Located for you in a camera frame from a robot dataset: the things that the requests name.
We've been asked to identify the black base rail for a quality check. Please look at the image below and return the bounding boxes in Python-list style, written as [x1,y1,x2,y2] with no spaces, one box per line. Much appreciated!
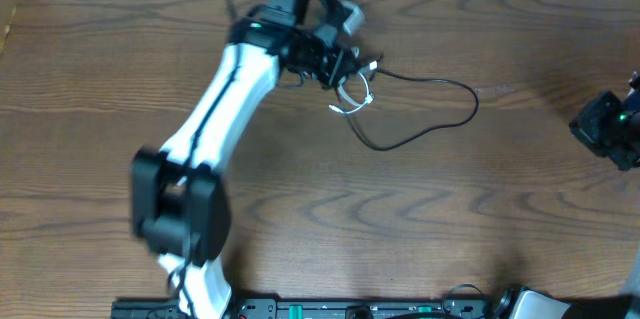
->
[110,281,512,319]

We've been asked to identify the left camera cable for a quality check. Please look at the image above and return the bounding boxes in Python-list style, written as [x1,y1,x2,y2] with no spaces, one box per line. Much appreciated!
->
[167,0,276,310]

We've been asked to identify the black USB cable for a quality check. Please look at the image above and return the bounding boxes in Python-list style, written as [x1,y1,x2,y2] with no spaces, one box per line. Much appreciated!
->
[342,53,480,153]

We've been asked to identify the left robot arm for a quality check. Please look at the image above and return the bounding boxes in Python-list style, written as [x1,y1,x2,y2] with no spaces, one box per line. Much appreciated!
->
[130,0,364,318]

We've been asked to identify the white USB cable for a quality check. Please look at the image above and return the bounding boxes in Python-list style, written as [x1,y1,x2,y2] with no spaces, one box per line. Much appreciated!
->
[328,46,380,116]

